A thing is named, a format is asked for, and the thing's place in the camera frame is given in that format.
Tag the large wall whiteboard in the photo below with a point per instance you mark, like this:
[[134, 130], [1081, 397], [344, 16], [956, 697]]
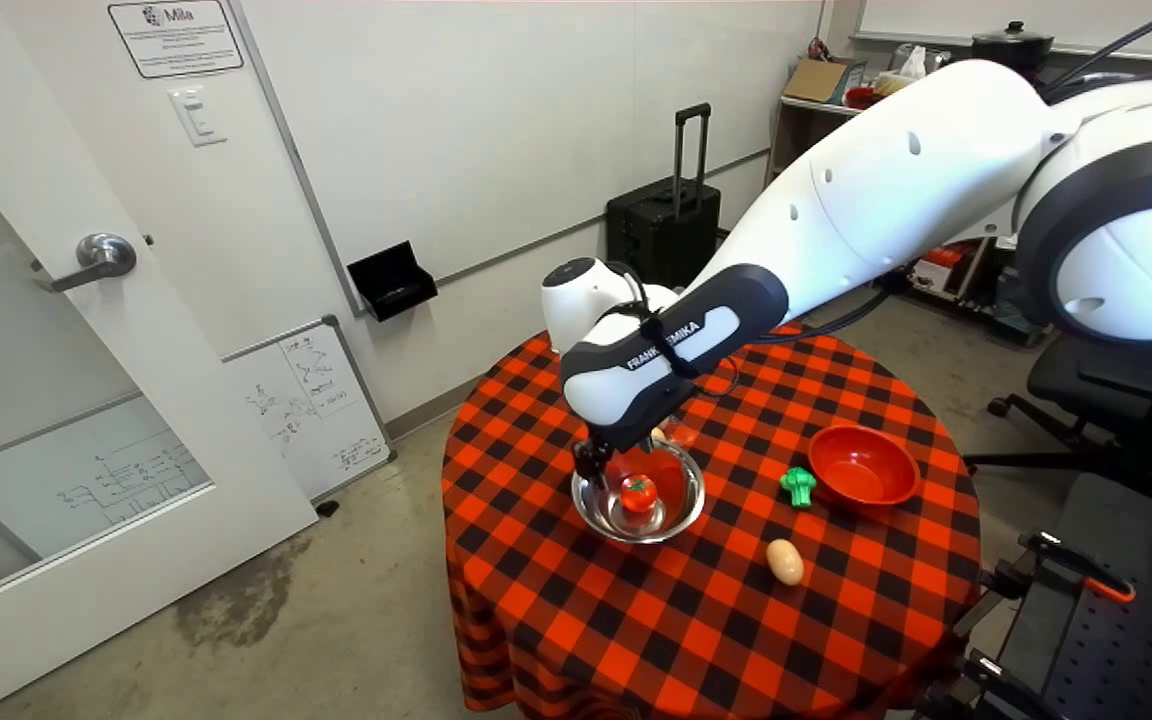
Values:
[[472, 130]]

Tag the white door with handle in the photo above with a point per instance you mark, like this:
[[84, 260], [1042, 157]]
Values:
[[130, 473]]

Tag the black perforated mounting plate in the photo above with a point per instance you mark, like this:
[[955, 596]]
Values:
[[1056, 650]]

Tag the red toy tomato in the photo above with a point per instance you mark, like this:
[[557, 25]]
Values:
[[638, 494]]

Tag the red plastic bowl front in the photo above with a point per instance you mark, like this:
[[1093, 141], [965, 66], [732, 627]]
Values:
[[862, 465]]

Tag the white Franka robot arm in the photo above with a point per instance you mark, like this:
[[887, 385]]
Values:
[[963, 145]]

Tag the black orange clamp right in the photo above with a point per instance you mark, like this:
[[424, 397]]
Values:
[[1010, 576]]

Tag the small leaning whiteboard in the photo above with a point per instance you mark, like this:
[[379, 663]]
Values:
[[314, 407]]

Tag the black wall file holder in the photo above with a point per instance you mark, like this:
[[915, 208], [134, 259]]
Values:
[[394, 281]]

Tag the beige toy potato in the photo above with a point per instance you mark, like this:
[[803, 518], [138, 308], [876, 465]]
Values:
[[784, 563]]

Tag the black office chair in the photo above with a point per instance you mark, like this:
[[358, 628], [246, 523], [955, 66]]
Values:
[[1097, 400]]

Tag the black rolling suitcase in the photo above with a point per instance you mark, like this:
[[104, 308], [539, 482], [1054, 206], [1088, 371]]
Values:
[[664, 228]]

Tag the red black plaid tablecloth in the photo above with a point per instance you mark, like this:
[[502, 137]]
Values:
[[568, 627]]

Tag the silver metal bowl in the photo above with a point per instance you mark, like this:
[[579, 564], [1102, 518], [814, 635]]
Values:
[[659, 458]]

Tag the small green toy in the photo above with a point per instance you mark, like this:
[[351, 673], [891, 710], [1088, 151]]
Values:
[[799, 487]]

